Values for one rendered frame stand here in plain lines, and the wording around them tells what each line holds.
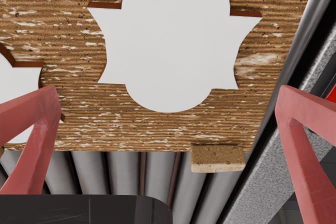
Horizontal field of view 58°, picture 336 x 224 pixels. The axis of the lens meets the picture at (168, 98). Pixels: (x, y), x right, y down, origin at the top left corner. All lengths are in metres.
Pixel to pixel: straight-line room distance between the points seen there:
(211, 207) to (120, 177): 0.17
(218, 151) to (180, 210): 0.23
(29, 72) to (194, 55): 0.13
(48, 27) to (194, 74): 0.12
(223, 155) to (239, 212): 0.25
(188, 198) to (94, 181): 0.15
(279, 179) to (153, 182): 0.18
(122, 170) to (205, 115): 0.17
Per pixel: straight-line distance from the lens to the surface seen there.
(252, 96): 0.29
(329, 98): 0.33
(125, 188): 0.47
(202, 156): 0.33
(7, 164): 0.46
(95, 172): 0.44
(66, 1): 0.23
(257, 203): 0.55
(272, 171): 0.46
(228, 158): 0.34
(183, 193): 0.49
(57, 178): 0.47
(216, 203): 0.52
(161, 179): 0.44
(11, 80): 0.28
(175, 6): 0.21
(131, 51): 0.23
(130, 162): 0.41
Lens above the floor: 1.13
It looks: 43 degrees down
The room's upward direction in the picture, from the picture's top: 180 degrees clockwise
